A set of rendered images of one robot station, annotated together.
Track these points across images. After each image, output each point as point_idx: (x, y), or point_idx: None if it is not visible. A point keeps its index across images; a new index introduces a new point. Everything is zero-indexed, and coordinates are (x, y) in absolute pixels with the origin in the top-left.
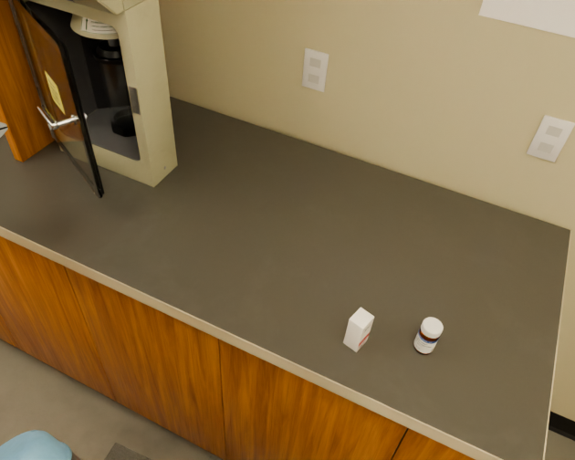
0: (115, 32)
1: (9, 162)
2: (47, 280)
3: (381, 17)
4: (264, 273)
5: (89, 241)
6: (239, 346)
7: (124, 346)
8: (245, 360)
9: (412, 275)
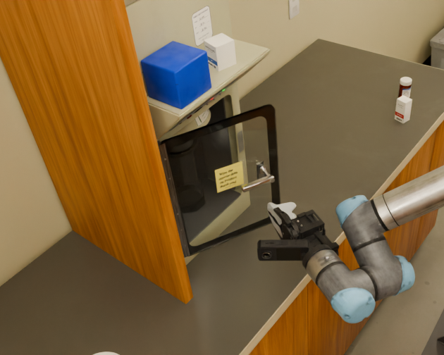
0: (208, 108)
1: (189, 308)
2: (290, 327)
3: None
4: (348, 150)
5: None
6: (401, 169)
7: (329, 307)
8: (390, 189)
9: (351, 94)
